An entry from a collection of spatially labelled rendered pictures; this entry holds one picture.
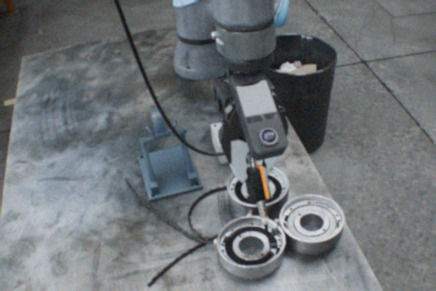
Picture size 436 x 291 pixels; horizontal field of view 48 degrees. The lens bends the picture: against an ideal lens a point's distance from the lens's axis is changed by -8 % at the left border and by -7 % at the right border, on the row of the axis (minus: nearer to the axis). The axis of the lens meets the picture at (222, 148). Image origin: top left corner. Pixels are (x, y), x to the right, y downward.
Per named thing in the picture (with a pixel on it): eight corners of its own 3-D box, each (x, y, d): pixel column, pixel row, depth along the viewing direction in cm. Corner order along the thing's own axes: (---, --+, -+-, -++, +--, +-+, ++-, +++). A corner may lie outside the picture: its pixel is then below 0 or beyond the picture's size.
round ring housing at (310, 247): (345, 215, 88) (347, 198, 85) (337, 262, 80) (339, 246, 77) (286, 207, 90) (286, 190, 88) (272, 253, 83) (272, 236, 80)
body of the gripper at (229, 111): (262, 99, 79) (260, 28, 71) (283, 133, 72) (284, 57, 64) (212, 110, 77) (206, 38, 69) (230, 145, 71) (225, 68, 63)
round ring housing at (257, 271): (292, 239, 84) (293, 222, 82) (274, 289, 77) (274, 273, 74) (230, 226, 88) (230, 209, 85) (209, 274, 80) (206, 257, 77)
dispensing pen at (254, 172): (265, 257, 77) (242, 147, 75) (258, 250, 81) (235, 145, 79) (279, 253, 77) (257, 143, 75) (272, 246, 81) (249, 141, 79)
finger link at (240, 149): (235, 162, 82) (239, 112, 77) (247, 187, 78) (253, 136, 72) (216, 165, 81) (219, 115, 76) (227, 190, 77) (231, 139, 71)
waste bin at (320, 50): (343, 152, 222) (351, 67, 194) (269, 169, 217) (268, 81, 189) (314, 108, 248) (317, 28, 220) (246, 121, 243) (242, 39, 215)
